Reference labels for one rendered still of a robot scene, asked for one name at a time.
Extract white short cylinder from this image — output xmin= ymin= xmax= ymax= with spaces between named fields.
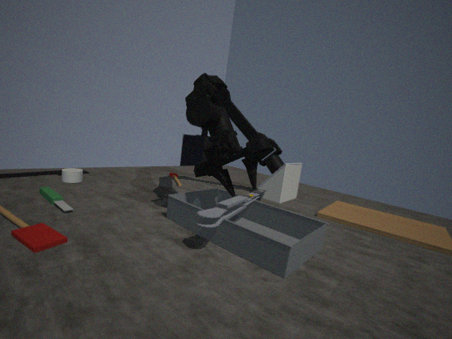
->
xmin=61 ymin=168 xmax=83 ymax=183

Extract wooden board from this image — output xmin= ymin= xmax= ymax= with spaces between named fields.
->
xmin=316 ymin=201 xmax=452 ymax=255

